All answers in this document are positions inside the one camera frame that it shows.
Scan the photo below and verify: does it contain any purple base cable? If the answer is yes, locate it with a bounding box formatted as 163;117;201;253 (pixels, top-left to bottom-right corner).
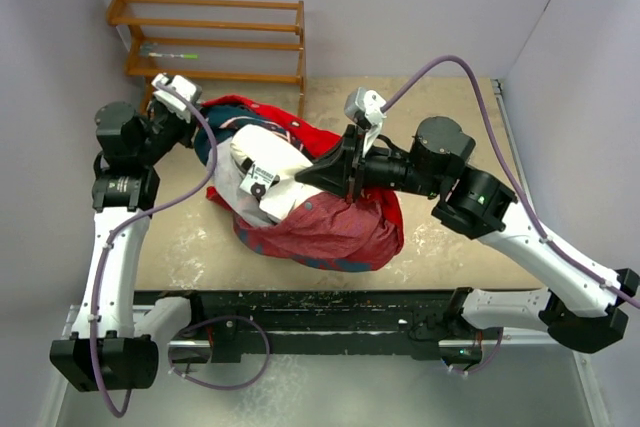
446;326;506;378
168;315;274;392

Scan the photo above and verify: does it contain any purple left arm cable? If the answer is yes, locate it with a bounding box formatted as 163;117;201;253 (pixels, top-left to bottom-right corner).
89;89;219;419

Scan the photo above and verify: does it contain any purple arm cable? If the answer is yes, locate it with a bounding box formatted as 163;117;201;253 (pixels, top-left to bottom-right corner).
89;89;219;419
382;55;640;310

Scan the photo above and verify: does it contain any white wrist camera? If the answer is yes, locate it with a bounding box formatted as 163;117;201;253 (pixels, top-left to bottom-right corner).
151;73;202;123
344;87;386;154

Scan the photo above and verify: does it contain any white pillow insert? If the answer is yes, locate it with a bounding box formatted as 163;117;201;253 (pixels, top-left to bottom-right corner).
213;125;321;227

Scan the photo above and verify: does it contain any wooden shelf rack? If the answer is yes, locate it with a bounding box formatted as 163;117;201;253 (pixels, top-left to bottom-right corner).
106;0;307;117

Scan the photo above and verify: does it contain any red printed pillowcase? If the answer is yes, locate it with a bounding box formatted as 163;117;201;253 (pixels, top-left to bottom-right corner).
194;95;404;272

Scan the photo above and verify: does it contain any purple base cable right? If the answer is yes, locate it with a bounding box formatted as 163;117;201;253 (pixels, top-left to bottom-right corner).
446;326;506;378

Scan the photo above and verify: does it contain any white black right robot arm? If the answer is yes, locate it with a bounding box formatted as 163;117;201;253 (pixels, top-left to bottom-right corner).
295;116;639;354

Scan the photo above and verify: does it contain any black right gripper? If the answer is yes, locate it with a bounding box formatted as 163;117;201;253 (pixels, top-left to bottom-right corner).
298;120;446;201

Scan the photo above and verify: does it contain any green white pen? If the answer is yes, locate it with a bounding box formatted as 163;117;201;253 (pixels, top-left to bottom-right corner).
139;43;199;60

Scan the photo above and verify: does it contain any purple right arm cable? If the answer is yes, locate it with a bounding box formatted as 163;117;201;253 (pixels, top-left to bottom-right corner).
382;55;640;310

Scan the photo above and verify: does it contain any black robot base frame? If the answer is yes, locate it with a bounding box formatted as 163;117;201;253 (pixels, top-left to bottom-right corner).
132;288;506;364

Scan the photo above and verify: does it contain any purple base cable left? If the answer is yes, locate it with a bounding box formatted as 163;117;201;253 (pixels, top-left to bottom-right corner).
168;315;274;392

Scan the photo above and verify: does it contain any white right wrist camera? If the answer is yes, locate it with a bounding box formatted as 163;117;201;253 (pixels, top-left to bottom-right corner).
344;87;386;154

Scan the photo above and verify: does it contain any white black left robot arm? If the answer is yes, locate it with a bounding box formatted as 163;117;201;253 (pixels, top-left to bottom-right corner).
49;100;206;392

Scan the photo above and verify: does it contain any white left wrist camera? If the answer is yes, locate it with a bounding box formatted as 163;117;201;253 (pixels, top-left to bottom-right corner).
151;73;202;123

